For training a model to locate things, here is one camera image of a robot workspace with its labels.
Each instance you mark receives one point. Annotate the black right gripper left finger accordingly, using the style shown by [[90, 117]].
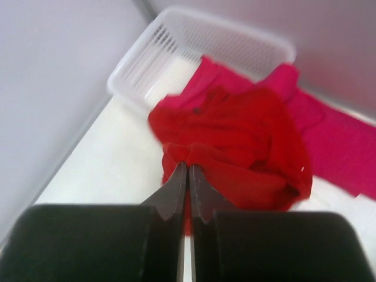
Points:
[[164, 251]]

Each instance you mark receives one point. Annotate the red t shirt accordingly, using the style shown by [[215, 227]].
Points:
[[247, 146]]

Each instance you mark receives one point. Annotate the pink t shirt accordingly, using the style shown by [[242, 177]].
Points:
[[341, 147]]

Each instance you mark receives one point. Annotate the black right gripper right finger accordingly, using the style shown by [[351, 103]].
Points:
[[205, 200]]

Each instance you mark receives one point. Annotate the white plastic basket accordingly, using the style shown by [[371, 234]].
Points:
[[168, 52]]

